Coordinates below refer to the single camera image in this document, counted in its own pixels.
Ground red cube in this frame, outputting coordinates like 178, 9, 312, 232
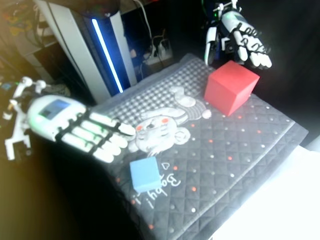
204, 60, 261, 117

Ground blue cube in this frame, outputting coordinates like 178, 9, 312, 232
129, 156, 162, 193

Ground white power strip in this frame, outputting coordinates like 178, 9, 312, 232
142, 37, 174, 66

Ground grey quilt with printed bear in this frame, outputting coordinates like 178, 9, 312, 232
92, 53, 310, 240

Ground white tower with blue light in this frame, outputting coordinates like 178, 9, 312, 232
34, 0, 138, 98

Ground cluttered white shelf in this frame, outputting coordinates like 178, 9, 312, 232
0, 0, 66, 83

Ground white cable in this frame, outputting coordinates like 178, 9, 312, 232
136, 0, 154, 55

